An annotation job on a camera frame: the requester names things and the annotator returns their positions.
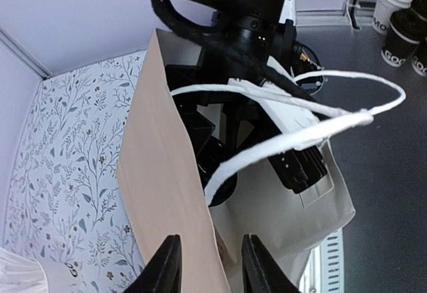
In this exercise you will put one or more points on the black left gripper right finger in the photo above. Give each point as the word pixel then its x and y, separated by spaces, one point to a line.
pixel 260 272

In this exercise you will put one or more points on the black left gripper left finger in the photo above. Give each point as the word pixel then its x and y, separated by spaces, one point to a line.
pixel 162 274

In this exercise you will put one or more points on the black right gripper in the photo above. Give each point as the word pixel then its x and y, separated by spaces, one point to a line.
pixel 246 125

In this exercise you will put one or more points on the brown paper bag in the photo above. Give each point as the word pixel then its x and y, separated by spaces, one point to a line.
pixel 163 195

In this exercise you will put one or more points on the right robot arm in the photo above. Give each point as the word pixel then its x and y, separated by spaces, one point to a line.
pixel 236 38

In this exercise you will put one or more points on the white paper straw cup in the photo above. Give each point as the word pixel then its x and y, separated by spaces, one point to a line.
pixel 20 274

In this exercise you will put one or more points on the spare black cups outside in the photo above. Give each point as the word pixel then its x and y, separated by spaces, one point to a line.
pixel 406 40

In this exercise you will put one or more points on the aluminium front rail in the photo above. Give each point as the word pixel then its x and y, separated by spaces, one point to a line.
pixel 324 271

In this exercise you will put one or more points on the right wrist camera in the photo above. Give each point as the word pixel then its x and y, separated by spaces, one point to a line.
pixel 294 156

